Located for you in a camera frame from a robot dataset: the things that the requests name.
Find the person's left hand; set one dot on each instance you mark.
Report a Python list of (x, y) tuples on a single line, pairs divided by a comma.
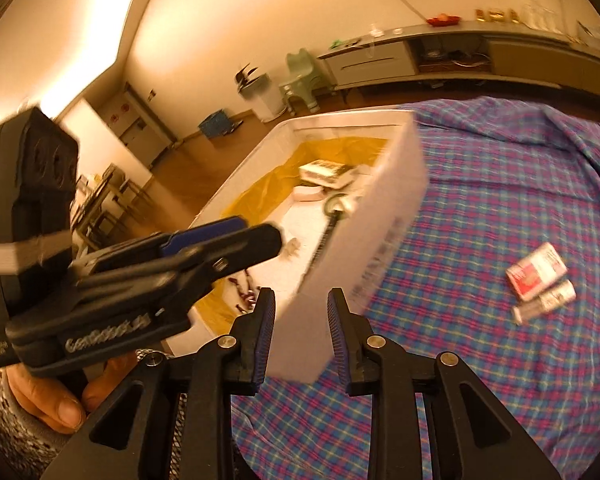
[(45, 400)]

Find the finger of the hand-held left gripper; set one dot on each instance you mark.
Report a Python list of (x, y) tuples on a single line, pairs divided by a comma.
[(200, 235), (240, 250)]

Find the person's left forearm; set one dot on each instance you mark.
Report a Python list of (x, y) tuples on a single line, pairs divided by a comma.
[(10, 440)]

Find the blue plaid cloth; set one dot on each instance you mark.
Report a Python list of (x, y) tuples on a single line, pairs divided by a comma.
[(480, 360)]

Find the red and white small box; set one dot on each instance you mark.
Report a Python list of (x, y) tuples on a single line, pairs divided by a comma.
[(535, 270)]

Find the white trash bin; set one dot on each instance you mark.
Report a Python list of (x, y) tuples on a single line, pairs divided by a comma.
[(266, 100)]

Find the white foam box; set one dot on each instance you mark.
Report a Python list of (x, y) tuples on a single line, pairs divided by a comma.
[(370, 240)]

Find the long grey cabinet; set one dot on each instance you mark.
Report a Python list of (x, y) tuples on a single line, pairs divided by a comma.
[(480, 55)]

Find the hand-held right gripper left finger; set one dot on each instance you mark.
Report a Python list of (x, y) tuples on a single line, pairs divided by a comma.
[(265, 340)]

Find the green tape roll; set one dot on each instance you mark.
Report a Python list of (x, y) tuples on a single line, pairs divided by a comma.
[(341, 206)]

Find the row of gold ornaments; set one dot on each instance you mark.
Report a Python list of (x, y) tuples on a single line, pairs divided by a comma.
[(497, 15)]

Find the small white tube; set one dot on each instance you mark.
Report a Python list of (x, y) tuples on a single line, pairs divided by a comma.
[(545, 302)]

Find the red tray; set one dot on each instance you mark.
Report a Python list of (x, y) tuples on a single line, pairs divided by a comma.
[(443, 20)]

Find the clear glass bottles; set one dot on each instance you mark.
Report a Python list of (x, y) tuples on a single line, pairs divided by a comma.
[(542, 17)]

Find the white tissue pack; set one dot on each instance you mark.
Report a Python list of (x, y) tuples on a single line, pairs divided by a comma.
[(326, 172)]

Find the yellow plastic liner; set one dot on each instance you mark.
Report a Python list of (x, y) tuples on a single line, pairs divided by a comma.
[(260, 195)]

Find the green plastic chair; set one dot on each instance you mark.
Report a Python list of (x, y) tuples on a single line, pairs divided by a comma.
[(305, 80)]

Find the blue basket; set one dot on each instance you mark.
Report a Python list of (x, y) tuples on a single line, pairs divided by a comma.
[(215, 125)]

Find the white storage box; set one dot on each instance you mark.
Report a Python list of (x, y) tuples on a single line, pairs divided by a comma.
[(594, 35)]

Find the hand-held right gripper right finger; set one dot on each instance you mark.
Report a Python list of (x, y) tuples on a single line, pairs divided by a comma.
[(337, 330)]

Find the dining chairs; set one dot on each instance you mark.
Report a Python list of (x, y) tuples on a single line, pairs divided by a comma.
[(110, 210)]

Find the black marker pen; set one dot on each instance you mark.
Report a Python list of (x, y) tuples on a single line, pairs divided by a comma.
[(326, 237)]

